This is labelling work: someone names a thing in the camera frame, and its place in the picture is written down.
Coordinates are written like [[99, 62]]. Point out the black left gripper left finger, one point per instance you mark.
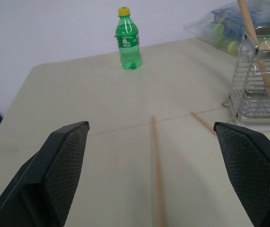
[[54, 170]]

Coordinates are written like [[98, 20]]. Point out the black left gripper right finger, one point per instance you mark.
[[250, 165]]

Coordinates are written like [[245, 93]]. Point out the wooden chopstick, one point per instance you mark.
[[203, 122], [258, 59], [157, 170]]

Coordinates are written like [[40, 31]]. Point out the green plastic soda bottle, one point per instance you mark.
[[128, 42]]

